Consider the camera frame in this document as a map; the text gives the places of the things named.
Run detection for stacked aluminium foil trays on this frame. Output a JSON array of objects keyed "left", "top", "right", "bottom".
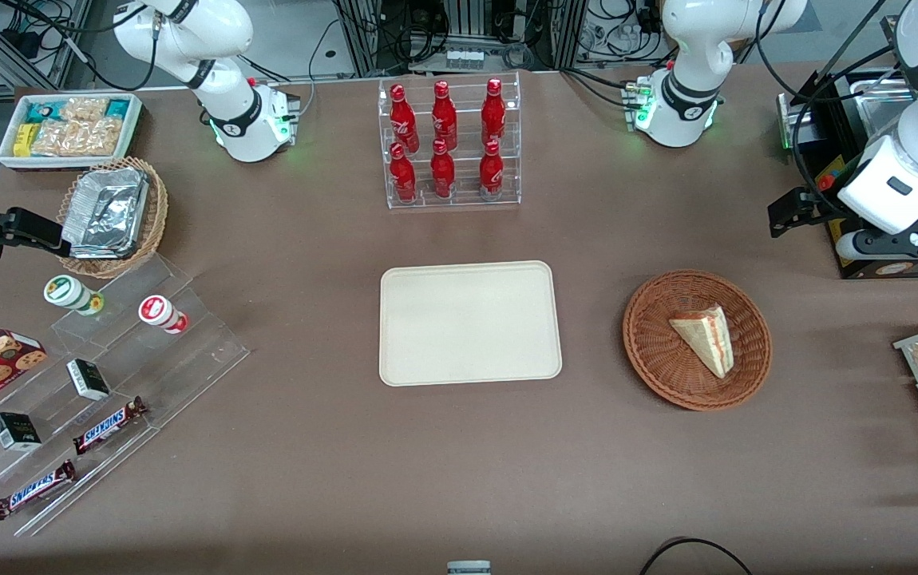
[{"left": 61, "top": 168, "right": 150, "bottom": 260}]

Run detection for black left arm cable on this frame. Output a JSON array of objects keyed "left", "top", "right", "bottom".
[{"left": 754, "top": 0, "right": 918, "bottom": 223}]

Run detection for triangular sandwich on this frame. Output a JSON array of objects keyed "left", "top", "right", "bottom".
[{"left": 669, "top": 305, "right": 735, "bottom": 379}]

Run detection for light wicker basket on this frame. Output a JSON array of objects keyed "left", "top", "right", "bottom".
[{"left": 56, "top": 157, "right": 169, "bottom": 280}]

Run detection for small clear cracker bag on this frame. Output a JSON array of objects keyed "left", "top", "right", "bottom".
[{"left": 60, "top": 97, "right": 109, "bottom": 123}]

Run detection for cream plastic tray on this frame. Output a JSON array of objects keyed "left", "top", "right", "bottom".
[{"left": 379, "top": 260, "right": 563, "bottom": 387}]

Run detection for red cola bottle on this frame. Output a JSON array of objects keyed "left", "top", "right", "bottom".
[
  {"left": 479, "top": 140, "right": 505, "bottom": 197},
  {"left": 430, "top": 138, "right": 457, "bottom": 199},
  {"left": 481, "top": 77, "right": 506, "bottom": 145},
  {"left": 390, "top": 142, "right": 417, "bottom": 203},
  {"left": 431, "top": 80, "right": 458, "bottom": 149},
  {"left": 390, "top": 83, "right": 420, "bottom": 153}
]

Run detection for white rectangular snack bin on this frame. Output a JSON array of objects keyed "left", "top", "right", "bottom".
[{"left": 0, "top": 93, "right": 144, "bottom": 172}]

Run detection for metal equipment rack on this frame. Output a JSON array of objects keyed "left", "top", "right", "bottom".
[{"left": 331, "top": 0, "right": 588, "bottom": 77}]

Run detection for brown wicker basket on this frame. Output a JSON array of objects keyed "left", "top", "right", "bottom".
[{"left": 623, "top": 270, "right": 773, "bottom": 412}]

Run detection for steel warmer pan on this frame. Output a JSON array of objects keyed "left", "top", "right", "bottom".
[{"left": 857, "top": 80, "right": 918, "bottom": 138}]

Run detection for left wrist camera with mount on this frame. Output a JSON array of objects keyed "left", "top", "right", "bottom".
[{"left": 836, "top": 204, "right": 918, "bottom": 261}]

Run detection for green lid cup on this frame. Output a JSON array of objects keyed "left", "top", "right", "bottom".
[{"left": 43, "top": 275, "right": 105, "bottom": 317}]

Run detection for red lid cup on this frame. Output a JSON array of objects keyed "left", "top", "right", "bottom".
[{"left": 138, "top": 295, "right": 189, "bottom": 335}]

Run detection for clear acrylic stepped display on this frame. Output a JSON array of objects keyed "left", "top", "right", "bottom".
[{"left": 0, "top": 254, "right": 251, "bottom": 537}]

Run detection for black cable loop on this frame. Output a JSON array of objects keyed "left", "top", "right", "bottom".
[{"left": 639, "top": 537, "right": 755, "bottom": 575}]

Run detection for large clear cracker bag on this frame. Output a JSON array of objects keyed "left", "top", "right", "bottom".
[{"left": 31, "top": 118, "right": 122, "bottom": 158}]

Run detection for small black box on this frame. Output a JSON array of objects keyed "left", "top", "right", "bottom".
[
  {"left": 66, "top": 359, "right": 111, "bottom": 402},
  {"left": 0, "top": 412, "right": 42, "bottom": 453}
]

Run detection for clear acrylic bottle rack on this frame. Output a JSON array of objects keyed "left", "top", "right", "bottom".
[{"left": 378, "top": 72, "right": 522, "bottom": 210}]

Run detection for snickers bar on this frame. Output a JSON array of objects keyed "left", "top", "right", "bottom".
[
  {"left": 0, "top": 459, "right": 77, "bottom": 521},
  {"left": 72, "top": 397, "right": 148, "bottom": 456}
]

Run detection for black food warmer machine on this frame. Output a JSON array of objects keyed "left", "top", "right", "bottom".
[{"left": 776, "top": 68, "right": 918, "bottom": 280}]

